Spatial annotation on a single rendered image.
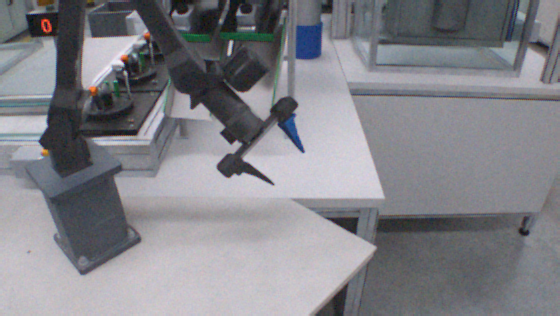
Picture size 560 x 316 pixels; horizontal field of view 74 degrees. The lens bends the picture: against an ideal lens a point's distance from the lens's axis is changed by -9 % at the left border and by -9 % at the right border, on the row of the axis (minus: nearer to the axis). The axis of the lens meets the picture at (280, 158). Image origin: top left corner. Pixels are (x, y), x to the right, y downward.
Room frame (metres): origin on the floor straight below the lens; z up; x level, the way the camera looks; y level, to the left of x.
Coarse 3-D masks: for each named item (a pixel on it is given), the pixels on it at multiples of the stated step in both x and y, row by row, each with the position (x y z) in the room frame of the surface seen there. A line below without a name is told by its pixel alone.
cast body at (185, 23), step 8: (176, 8) 0.96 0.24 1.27; (184, 8) 0.95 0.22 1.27; (192, 8) 0.97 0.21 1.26; (176, 16) 0.95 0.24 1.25; (184, 16) 0.94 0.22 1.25; (192, 16) 0.96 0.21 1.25; (176, 24) 0.96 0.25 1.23; (184, 24) 0.95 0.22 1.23; (192, 24) 0.96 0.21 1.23; (200, 24) 1.00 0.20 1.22; (184, 32) 0.95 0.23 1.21; (192, 32) 0.96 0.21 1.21
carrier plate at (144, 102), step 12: (132, 96) 1.13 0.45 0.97; (144, 96) 1.12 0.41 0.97; (156, 96) 1.12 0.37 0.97; (144, 108) 1.04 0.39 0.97; (108, 120) 0.97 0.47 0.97; (120, 120) 0.97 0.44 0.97; (144, 120) 0.98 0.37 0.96; (108, 132) 0.92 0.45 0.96; (120, 132) 0.92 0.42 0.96; (132, 132) 0.91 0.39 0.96
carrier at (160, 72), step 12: (120, 60) 1.40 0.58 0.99; (132, 60) 1.28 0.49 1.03; (144, 60) 1.34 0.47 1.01; (120, 72) 1.27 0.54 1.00; (132, 72) 1.28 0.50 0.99; (144, 72) 1.28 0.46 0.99; (156, 72) 1.30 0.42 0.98; (168, 72) 1.33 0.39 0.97; (120, 84) 1.22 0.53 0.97; (132, 84) 1.22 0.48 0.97; (144, 84) 1.22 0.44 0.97
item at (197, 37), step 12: (180, 0) 1.10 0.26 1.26; (192, 0) 1.10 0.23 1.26; (204, 0) 1.10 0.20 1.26; (216, 0) 1.09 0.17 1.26; (204, 12) 1.05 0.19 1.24; (216, 12) 1.01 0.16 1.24; (204, 24) 1.00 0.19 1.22; (216, 24) 0.99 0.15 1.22; (192, 36) 0.94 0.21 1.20; (204, 36) 0.94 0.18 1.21
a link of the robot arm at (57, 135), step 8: (56, 120) 0.58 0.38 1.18; (64, 120) 0.58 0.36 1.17; (48, 128) 0.57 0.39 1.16; (56, 128) 0.58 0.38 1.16; (64, 128) 0.58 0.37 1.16; (48, 136) 0.57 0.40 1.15; (56, 136) 0.58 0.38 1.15; (64, 136) 0.58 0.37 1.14; (72, 136) 0.61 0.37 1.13; (40, 144) 0.57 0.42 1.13; (48, 144) 0.57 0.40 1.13; (56, 144) 0.58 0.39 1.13; (64, 144) 0.58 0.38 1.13
